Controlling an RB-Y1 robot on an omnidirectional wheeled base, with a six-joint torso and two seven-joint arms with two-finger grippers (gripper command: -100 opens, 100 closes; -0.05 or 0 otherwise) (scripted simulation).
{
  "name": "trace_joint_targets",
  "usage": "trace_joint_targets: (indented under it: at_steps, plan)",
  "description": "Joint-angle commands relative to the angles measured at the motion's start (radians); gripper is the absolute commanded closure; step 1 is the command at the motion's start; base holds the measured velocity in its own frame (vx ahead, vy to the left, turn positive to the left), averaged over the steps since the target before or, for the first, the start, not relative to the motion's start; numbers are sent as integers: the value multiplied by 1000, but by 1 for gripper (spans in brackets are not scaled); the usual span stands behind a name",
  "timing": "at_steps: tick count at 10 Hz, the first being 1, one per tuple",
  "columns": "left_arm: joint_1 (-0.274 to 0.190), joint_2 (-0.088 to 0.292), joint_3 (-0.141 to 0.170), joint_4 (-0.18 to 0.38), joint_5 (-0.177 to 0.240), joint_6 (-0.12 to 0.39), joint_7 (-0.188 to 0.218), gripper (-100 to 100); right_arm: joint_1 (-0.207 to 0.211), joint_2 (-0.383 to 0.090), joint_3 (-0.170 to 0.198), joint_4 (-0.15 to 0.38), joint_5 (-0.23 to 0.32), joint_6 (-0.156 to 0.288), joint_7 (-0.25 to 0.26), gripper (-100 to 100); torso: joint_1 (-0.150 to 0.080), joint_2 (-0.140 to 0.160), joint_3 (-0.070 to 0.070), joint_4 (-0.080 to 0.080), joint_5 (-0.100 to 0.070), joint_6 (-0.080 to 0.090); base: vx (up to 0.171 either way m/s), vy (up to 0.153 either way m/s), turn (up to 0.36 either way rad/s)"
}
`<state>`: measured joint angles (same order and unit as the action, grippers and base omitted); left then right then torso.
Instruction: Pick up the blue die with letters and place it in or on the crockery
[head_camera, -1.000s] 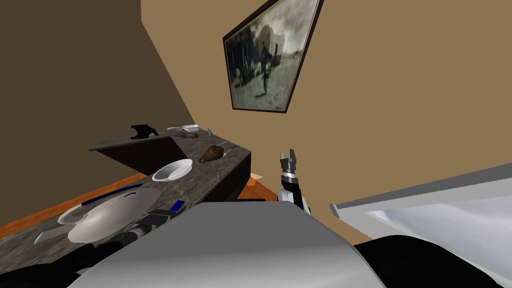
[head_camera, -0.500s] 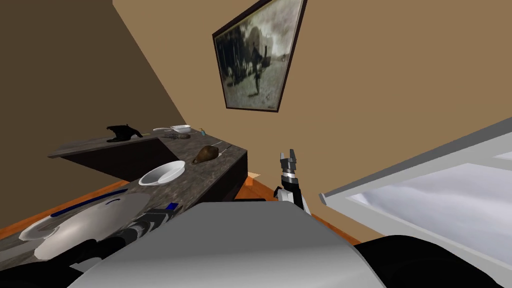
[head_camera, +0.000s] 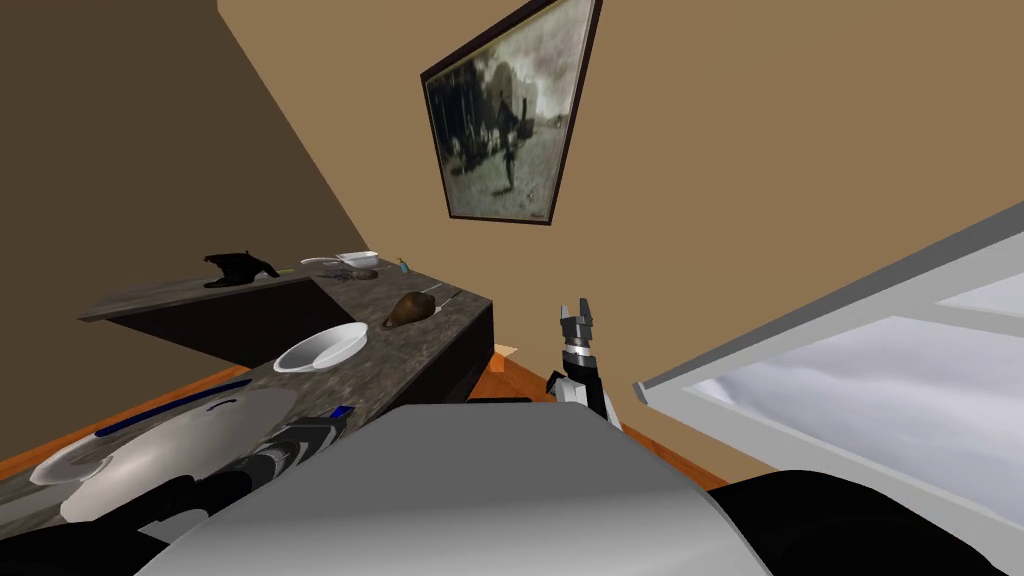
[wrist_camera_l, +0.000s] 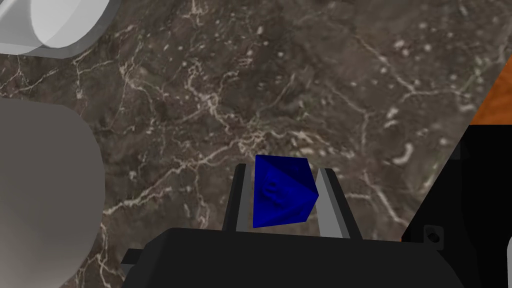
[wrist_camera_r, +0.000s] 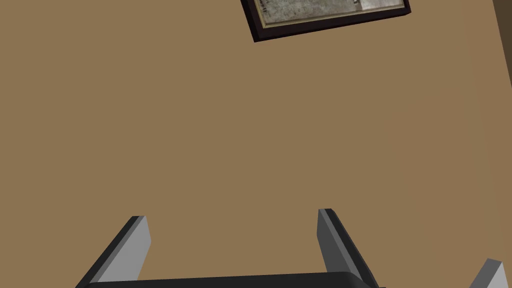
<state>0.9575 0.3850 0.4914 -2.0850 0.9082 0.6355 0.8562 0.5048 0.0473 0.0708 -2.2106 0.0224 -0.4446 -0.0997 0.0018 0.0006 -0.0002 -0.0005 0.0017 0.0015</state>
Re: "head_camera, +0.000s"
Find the dark framed wall picture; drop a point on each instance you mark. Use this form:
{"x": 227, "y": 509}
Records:
{"x": 504, "y": 120}

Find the white framed window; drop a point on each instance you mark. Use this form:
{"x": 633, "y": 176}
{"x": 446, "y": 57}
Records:
{"x": 880, "y": 384}

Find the small blue object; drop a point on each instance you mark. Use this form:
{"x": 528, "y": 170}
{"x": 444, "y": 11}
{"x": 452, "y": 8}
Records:
{"x": 342, "y": 413}

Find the white spoon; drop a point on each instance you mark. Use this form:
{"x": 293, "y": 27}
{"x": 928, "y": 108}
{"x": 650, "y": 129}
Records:
{"x": 318, "y": 261}

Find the white rectangular tray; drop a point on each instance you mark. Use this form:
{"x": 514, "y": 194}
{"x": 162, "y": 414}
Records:
{"x": 358, "y": 258}

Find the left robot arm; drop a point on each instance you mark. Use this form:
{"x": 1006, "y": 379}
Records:
{"x": 96, "y": 544}

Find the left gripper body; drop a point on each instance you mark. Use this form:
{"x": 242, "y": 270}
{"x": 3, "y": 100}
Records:
{"x": 310, "y": 440}

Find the long blue utensil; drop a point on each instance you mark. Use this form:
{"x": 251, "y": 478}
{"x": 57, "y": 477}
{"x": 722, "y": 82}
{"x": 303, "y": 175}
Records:
{"x": 160, "y": 408}

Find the large grey plate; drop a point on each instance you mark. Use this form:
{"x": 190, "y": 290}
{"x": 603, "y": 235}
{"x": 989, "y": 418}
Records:
{"x": 168, "y": 452}

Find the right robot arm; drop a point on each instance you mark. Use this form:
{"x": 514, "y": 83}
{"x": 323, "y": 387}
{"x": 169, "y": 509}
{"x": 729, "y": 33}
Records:
{"x": 816, "y": 528}

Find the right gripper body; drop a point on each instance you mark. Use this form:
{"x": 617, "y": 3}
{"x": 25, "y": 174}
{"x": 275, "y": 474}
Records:
{"x": 578, "y": 330}

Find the black angular object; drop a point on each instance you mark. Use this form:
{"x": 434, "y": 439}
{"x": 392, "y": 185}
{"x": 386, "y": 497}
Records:
{"x": 236, "y": 268}

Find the white bowl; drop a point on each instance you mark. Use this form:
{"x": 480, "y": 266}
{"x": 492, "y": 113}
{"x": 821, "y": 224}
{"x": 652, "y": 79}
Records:
{"x": 324, "y": 348}

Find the silver cutlery piece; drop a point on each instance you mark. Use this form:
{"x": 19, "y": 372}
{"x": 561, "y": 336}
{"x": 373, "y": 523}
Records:
{"x": 446, "y": 300}

